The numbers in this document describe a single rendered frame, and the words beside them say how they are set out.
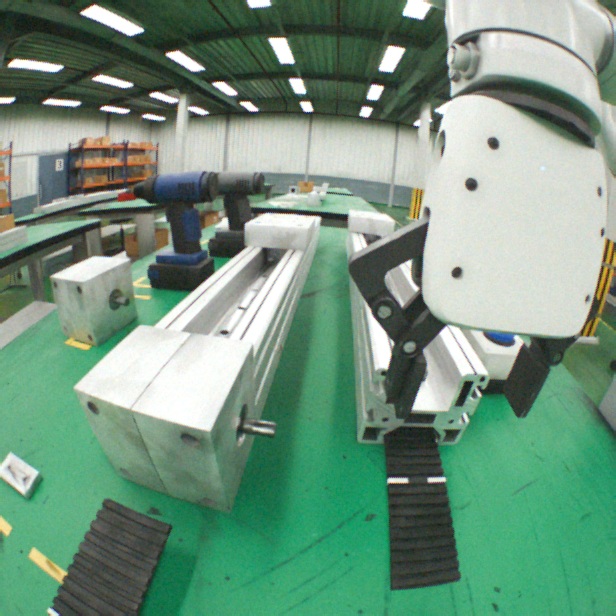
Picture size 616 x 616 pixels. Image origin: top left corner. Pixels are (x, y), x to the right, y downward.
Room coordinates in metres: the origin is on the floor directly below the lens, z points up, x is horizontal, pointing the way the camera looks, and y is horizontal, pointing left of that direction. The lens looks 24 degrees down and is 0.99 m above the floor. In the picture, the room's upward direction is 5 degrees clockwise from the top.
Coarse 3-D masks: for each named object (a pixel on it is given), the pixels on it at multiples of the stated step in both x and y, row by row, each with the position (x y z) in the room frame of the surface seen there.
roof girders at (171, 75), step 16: (0, 16) 2.24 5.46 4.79; (32, 16) 3.06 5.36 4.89; (16, 32) 2.83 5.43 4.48; (32, 32) 3.22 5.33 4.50; (48, 32) 3.72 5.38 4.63; (64, 32) 4.19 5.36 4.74; (80, 32) 4.71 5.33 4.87; (96, 48) 5.36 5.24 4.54; (112, 48) 6.03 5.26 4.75; (128, 48) 6.61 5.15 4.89; (144, 64) 7.63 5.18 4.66; (160, 64) 8.44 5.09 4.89; (176, 80) 9.71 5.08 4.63; (432, 80) 9.26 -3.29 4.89; (208, 96) 12.65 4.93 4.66; (416, 96) 11.41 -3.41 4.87; (400, 112) 14.45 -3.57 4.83
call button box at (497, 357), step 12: (468, 336) 0.30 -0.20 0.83; (480, 336) 0.29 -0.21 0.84; (516, 336) 0.29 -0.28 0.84; (480, 348) 0.26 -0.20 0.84; (492, 348) 0.26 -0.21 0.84; (504, 348) 0.26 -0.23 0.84; (516, 348) 0.26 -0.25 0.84; (480, 360) 0.25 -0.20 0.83; (492, 360) 0.25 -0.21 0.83; (504, 360) 0.25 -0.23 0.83; (492, 372) 0.25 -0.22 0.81; (504, 372) 0.25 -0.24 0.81; (492, 384) 0.25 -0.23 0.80
